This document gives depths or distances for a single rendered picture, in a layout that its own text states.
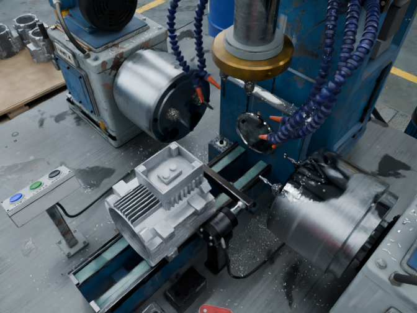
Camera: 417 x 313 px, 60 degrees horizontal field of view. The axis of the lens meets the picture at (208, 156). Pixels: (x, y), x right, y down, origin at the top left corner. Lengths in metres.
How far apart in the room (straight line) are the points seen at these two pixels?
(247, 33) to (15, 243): 0.89
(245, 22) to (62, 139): 0.91
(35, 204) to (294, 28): 0.77
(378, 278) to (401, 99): 2.47
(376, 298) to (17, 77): 2.78
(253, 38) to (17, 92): 2.34
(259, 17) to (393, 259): 0.51
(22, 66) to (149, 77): 2.20
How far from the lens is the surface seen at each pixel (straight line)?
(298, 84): 1.05
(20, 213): 0.94
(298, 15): 0.98
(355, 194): 0.79
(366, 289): 0.79
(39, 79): 2.98
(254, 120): 1.03
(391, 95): 3.11
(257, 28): 0.76
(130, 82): 1.08
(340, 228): 0.78
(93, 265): 0.97
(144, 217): 0.80
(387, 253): 0.75
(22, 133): 1.54
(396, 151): 1.46
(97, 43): 1.19
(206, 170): 0.95
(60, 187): 0.95
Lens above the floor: 1.77
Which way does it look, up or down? 49 degrees down
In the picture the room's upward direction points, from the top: straight up
